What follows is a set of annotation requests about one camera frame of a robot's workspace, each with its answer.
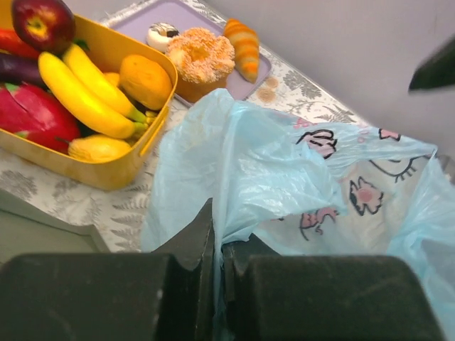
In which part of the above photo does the yellow pear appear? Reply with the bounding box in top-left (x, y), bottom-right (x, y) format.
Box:
top-left (68, 134), bottom-right (131, 163)

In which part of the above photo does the yellow plastic fruit basket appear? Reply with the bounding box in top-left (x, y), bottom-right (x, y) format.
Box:
top-left (1, 15), bottom-right (177, 190)

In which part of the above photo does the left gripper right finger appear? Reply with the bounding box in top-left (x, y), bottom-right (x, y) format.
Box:
top-left (223, 237), bottom-right (444, 340)

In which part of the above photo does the purple tray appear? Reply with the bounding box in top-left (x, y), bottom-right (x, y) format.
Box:
top-left (111, 1), bottom-right (272, 106)

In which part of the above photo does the chocolate white donut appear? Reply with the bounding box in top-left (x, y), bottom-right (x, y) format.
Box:
top-left (146, 22), bottom-right (180, 53)

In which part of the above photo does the light blue plastic bag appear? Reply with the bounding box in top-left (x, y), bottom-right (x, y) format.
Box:
top-left (141, 90), bottom-right (454, 340)

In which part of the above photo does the orange croissant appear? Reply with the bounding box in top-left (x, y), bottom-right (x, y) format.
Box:
top-left (223, 18), bottom-right (259, 84)

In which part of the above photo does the purple eggplant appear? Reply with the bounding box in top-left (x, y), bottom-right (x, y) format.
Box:
top-left (0, 53), bottom-right (47, 89)

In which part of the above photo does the pink dragon fruit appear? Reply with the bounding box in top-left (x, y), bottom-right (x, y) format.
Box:
top-left (1, 83), bottom-right (81, 154)

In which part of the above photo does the yellow banana bunch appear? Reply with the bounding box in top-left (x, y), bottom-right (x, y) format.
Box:
top-left (38, 43), bottom-right (154, 139)

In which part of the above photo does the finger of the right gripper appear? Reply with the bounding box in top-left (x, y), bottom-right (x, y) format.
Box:
top-left (408, 36), bottom-right (454, 92)

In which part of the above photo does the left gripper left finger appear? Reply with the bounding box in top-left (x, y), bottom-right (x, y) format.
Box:
top-left (1, 201), bottom-right (214, 340)

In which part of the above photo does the green canvas tote bag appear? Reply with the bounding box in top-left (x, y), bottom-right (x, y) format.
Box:
top-left (1, 190), bottom-right (109, 264)

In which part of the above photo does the red chili pepper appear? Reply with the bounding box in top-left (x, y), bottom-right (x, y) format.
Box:
top-left (0, 29), bottom-right (40, 60)

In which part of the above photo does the red apple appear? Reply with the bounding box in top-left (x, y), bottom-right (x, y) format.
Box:
top-left (11, 0), bottom-right (76, 55)

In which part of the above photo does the orange fruit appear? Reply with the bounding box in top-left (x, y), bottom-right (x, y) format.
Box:
top-left (119, 55), bottom-right (173, 110)

